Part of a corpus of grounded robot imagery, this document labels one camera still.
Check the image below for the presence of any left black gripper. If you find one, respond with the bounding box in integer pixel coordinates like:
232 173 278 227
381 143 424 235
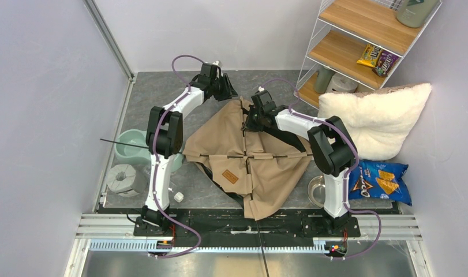
211 74 238 103

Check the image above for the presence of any tan fabric pet tent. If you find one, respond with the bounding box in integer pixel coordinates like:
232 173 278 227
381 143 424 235
184 98 313 220

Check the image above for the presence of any long black tent pole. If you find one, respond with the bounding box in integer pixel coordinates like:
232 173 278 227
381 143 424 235
239 97 271 277

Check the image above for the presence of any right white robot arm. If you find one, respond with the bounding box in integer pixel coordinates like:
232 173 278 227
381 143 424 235
244 87 357 236

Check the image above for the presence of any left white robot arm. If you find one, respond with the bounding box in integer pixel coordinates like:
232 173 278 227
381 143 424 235
140 61 238 236

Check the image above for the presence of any mint green pet bowl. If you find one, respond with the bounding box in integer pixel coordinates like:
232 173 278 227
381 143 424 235
114 129 185 175

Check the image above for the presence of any green cylinder bottle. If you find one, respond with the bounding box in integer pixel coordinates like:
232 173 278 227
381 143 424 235
314 66 335 94

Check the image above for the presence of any white toilet paper roll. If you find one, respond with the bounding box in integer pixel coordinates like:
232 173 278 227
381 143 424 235
325 73 358 93

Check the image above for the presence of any stainless steel bowl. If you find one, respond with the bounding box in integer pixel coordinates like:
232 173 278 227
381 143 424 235
307 175 325 208

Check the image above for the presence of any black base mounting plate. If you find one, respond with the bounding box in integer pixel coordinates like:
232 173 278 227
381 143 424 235
133 208 361 249

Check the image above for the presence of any clear plastic bottle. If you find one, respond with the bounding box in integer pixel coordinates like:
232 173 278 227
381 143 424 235
143 163 184 206

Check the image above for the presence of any white fluffy pillow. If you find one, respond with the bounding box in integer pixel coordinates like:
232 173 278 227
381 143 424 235
318 83 432 161

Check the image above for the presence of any yellow M&M's bag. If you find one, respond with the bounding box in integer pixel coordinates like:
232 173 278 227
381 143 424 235
357 43 383 68

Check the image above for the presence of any blue Doritos chip bag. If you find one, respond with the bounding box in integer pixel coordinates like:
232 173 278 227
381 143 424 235
348 160 412 206

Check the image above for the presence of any grey-green jar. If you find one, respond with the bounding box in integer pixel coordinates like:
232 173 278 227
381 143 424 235
396 0 440 28

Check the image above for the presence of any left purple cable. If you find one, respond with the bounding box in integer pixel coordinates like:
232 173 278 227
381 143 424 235
147 54 219 260

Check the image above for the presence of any purple cable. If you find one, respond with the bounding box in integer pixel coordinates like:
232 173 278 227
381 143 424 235
258 78 383 261
147 54 219 260

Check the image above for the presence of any white wire wooden shelf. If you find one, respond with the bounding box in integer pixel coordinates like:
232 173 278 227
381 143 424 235
297 1 442 108

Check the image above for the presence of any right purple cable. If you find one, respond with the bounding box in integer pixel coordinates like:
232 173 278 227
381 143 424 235
258 78 383 261

